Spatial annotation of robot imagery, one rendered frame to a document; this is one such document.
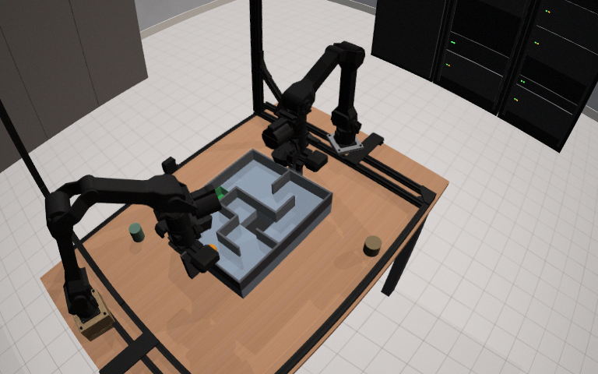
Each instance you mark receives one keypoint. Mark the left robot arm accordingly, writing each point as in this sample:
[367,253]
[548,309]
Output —
[300,96]

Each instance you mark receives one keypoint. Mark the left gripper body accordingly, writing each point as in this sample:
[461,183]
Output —
[312,161]

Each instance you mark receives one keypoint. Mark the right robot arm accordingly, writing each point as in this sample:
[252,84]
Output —
[163,193]

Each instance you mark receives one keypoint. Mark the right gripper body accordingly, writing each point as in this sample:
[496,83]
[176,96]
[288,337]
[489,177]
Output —
[203,258]

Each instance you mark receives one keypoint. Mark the green cylinder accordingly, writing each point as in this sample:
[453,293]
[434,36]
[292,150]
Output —
[136,232]

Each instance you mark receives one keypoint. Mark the short brown cylinder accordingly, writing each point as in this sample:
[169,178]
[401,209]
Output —
[372,246]

